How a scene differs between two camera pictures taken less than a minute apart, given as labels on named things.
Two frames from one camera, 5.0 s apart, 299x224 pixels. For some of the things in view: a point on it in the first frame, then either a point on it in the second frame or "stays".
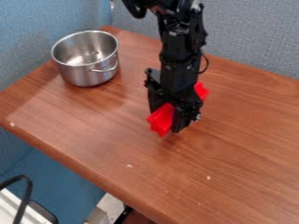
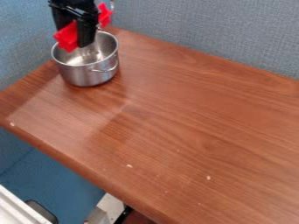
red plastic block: x=160 y=119 to x=67 y=36
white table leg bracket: x=107 y=212 stays
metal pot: x=87 y=55 stays
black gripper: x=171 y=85 to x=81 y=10
